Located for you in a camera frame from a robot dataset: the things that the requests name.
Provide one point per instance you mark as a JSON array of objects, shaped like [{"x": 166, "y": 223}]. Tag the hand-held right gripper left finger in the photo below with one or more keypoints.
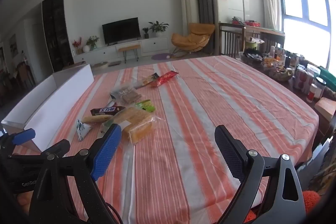
[{"x": 105, "y": 153}]

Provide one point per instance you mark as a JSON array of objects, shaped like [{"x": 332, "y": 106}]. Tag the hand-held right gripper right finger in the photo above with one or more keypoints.
[{"x": 231, "y": 155}]

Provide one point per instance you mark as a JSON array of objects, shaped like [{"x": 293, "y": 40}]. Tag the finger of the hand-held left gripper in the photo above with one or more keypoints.
[
  {"x": 61, "y": 145},
  {"x": 23, "y": 135}
]

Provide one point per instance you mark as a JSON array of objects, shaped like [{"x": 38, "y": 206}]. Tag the white green triangular packet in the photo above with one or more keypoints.
[{"x": 82, "y": 130}]

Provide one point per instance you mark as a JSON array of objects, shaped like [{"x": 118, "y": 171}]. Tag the yellow snack packet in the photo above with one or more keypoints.
[{"x": 95, "y": 119}]

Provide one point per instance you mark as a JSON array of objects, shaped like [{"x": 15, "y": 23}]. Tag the brown chocolate bar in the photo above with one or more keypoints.
[{"x": 107, "y": 110}]

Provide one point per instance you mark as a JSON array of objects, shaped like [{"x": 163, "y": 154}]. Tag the clear-wrapped yellow cake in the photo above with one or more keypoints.
[{"x": 139, "y": 124}]

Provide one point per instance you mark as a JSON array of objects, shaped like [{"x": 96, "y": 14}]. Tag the black silver stick packet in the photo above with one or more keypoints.
[{"x": 111, "y": 104}]

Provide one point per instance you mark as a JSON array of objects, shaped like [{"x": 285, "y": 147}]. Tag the clear bag of brown biscuits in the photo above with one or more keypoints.
[{"x": 128, "y": 96}]

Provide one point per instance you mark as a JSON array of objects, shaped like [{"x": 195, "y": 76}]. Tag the green snack packet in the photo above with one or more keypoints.
[{"x": 147, "y": 106}]

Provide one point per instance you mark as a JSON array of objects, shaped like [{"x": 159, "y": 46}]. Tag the white box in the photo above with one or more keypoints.
[{"x": 65, "y": 79}]

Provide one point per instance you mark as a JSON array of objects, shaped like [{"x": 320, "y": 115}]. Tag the long clear sausage packet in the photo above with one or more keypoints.
[{"x": 148, "y": 80}]

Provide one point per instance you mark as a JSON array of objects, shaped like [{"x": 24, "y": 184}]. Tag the red snack packet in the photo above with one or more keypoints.
[{"x": 164, "y": 79}]

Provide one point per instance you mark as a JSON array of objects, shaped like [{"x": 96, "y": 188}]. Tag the orange striped tablecloth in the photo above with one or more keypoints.
[{"x": 197, "y": 108}]

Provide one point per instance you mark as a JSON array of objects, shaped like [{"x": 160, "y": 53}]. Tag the orange fuzzy clothing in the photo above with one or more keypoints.
[{"x": 311, "y": 199}]

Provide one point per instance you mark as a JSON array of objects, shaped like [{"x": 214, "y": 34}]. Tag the row of jars and bottles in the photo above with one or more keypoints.
[{"x": 278, "y": 66}]

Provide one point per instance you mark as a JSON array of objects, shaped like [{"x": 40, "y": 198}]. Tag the red flowers in vase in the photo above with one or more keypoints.
[{"x": 77, "y": 44}]

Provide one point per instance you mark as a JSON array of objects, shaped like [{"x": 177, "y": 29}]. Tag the brown cardboard box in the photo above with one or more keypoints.
[{"x": 325, "y": 107}]

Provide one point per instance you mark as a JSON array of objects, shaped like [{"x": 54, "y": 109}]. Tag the wooden stool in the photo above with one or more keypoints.
[{"x": 129, "y": 48}]

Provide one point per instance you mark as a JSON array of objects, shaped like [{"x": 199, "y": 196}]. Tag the green plant in white vase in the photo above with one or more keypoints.
[{"x": 92, "y": 41}]

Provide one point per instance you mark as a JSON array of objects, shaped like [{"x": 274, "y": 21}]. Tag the purple round mat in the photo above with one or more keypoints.
[{"x": 160, "y": 56}]

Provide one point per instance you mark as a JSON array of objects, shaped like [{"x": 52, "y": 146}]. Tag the wooden chair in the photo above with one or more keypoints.
[{"x": 231, "y": 37}]

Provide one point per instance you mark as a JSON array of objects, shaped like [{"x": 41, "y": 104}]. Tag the white television cabinet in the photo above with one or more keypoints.
[{"x": 155, "y": 44}]

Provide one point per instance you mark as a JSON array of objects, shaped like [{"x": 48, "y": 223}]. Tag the black television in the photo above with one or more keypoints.
[{"x": 120, "y": 31}]

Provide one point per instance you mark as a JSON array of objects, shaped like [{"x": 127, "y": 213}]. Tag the teal cloth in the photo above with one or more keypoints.
[{"x": 325, "y": 74}]

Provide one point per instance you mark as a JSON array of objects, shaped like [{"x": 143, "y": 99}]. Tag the orange lounge chair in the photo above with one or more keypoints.
[{"x": 193, "y": 35}]

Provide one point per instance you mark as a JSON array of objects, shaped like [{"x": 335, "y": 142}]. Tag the small potted plant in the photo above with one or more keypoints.
[{"x": 145, "y": 32}]

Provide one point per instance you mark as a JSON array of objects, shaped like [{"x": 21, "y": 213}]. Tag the wooden side table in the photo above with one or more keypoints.
[{"x": 262, "y": 29}]

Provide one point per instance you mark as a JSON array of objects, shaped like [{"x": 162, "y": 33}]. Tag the large green potted plant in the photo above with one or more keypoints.
[{"x": 157, "y": 27}]

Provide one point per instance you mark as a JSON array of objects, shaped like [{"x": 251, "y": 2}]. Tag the white tower air conditioner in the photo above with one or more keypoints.
[{"x": 189, "y": 8}]

